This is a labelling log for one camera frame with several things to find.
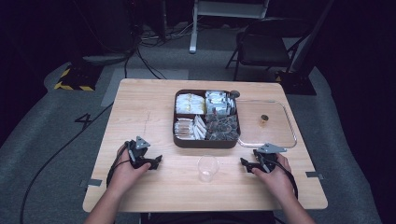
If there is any clear lid with wooden knob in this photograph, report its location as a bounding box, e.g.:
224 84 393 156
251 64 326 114
235 99 298 149

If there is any pile of grey-white packets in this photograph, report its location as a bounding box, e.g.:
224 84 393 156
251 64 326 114
205 90 237 117

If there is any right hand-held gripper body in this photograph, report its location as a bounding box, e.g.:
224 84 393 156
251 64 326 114
252 142 288 174

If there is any grey tape strip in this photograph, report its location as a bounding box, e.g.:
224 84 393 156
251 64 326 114
79 178 104 189
304 170 325 181

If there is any clear plastic cup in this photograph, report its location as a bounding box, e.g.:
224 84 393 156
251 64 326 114
196 155 220 183

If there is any pile of brown stick packets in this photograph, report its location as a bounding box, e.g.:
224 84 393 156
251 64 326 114
174 118 196 141

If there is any row of white sachets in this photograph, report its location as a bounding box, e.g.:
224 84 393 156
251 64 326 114
192 114 207 141

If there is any black folding chair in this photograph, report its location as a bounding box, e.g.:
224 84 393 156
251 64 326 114
225 16 313 82

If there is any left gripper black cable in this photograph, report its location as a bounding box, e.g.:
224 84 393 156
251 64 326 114
106 140 133 189

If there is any black stand base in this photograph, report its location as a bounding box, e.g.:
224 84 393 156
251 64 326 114
275 70 318 96

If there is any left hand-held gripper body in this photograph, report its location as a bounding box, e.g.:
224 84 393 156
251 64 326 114
125 135 156 171

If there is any yellow-black striped stand base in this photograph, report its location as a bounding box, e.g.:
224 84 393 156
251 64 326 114
53 63 103 92

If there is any pile of dark tea packets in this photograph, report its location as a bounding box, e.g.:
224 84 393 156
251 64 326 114
205 114 240 142

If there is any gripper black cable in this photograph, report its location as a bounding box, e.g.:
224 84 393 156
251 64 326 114
272 159 300 201
106 140 133 189

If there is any long black floor cable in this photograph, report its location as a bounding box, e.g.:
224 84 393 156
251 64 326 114
19 102 114 224

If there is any white desk frame leg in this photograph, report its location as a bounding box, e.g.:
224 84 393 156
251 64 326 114
189 0 271 55

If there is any pile of yellow-white packets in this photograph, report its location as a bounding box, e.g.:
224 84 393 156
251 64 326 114
175 92 206 116

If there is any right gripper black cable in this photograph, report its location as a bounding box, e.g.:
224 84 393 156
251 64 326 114
272 159 300 201

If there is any grey slanted stand pole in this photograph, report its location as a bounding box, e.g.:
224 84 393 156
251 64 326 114
289 0 336 75

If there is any brown divided tray box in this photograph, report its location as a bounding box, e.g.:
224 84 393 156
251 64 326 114
172 89 242 149

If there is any person's left hand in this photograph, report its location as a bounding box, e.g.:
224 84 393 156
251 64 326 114
106 143 152 197

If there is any bundle of floor cables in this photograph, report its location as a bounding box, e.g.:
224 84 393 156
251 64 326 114
123 18 200 80

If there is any person's right hand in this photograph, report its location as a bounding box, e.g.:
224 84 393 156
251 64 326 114
250 152 297 203

